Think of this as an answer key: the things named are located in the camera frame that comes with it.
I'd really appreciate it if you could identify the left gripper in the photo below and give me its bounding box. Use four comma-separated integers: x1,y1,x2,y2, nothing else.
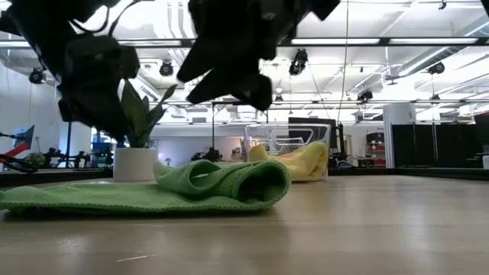
57,36,141,141

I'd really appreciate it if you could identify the small green shrub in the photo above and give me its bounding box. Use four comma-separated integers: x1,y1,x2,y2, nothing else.
23,151,47,167

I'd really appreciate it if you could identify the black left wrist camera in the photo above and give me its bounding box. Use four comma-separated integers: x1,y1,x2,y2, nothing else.
116,45,141,80

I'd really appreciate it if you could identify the black monitor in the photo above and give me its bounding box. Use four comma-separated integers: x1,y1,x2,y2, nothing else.
288,117,338,150

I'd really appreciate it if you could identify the white pillar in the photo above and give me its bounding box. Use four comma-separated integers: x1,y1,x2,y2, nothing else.
383,102,417,169

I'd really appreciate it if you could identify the red and blue stand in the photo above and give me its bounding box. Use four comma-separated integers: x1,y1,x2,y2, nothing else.
0,125,36,173

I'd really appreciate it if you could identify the snake plant in white pot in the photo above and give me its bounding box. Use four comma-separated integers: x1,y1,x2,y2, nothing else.
112,78,179,181

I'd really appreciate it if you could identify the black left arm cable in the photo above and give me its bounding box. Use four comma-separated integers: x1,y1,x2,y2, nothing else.
68,0,143,35

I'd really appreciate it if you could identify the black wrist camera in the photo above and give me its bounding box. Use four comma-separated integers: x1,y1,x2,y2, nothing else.
116,45,141,80
186,72,274,112

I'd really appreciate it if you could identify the black partition screen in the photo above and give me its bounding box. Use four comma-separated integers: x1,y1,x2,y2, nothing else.
391,113,489,169

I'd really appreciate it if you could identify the green microfiber towel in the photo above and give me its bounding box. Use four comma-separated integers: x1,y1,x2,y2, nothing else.
0,158,292,213

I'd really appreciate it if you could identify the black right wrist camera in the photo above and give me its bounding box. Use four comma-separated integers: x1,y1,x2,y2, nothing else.
186,72,274,112

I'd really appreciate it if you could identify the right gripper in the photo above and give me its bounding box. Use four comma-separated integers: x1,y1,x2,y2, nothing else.
176,0,306,83

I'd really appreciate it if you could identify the clear plastic bin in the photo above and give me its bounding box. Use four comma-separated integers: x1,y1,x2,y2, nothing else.
244,122,332,183

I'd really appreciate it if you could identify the black metal stand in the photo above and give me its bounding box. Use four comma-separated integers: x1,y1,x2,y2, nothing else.
211,100,270,169

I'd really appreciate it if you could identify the yellow microfiber towel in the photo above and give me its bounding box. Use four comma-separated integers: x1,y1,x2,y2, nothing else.
248,141,329,183

